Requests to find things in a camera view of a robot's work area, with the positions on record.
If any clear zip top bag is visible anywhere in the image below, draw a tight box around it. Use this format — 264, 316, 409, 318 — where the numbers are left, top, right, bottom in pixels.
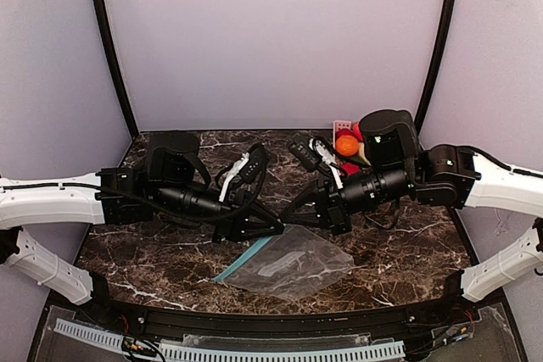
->
213, 226, 355, 301

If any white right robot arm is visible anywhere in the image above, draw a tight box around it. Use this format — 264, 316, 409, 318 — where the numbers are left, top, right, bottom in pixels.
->
281, 109, 542, 303

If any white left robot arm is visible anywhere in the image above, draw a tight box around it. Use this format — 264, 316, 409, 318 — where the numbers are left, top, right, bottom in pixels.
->
1, 131, 285, 307

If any red strawberry toy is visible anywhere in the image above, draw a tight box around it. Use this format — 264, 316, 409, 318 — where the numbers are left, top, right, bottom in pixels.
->
340, 163, 361, 175

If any green leafy lettuce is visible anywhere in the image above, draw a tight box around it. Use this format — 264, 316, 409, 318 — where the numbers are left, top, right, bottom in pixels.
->
344, 155, 372, 167

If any orange tangerine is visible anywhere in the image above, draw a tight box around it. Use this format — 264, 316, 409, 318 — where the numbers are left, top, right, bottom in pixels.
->
335, 134, 360, 157

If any pink plastic basket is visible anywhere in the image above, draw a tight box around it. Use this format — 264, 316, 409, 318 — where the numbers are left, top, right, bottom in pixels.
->
333, 120, 352, 137

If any red apple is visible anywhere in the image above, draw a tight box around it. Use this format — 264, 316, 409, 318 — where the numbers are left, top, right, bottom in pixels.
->
352, 122, 363, 142

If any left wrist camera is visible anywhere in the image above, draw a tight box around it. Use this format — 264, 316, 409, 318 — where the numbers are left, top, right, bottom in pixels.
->
215, 143, 268, 203

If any grey slotted cable duct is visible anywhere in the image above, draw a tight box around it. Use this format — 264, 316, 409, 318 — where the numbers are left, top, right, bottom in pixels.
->
54, 318, 406, 362

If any black front frame rail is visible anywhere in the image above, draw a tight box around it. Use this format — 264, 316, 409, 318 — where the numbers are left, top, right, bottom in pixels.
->
76, 283, 475, 339

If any black right frame post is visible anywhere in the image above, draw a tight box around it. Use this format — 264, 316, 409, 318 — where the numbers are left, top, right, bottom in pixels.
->
414, 0, 456, 134

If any black frame post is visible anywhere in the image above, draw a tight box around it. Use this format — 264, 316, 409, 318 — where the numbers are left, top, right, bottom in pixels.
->
92, 0, 140, 140
414, 0, 456, 134

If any black left frame post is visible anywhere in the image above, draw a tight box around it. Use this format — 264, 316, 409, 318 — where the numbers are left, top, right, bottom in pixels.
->
92, 0, 140, 140

